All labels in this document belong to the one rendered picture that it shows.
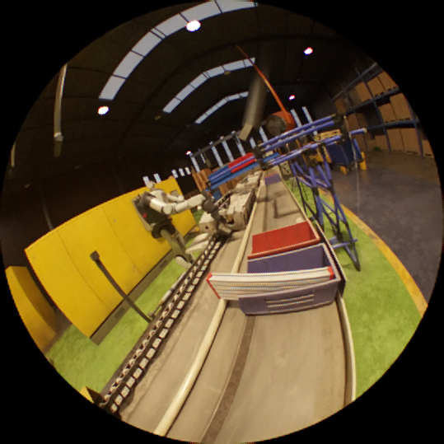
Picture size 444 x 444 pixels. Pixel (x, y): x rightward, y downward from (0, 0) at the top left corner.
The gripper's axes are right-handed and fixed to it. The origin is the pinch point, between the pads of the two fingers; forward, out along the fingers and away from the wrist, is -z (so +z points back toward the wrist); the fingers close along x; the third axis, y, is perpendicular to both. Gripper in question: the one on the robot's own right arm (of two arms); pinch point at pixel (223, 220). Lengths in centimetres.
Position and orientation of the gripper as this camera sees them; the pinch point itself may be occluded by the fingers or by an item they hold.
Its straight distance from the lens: 104.7
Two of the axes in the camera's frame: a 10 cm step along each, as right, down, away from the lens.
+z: -7.3, -6.8, -0.8
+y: -6.1, 6.0, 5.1
